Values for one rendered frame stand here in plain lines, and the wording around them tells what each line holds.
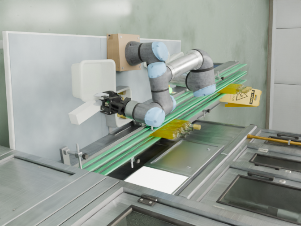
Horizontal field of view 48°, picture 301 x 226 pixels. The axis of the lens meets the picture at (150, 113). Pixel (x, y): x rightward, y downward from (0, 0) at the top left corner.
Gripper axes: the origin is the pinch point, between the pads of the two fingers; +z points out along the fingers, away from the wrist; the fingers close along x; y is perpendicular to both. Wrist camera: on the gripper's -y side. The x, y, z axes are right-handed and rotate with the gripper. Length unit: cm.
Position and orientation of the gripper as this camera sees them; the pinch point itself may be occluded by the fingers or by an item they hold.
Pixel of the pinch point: (97, 97)
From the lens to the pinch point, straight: 154.2
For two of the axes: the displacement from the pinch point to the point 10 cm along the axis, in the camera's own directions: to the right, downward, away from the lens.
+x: -1.2, 9.5, 2.8
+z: -8.1, -2.6, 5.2
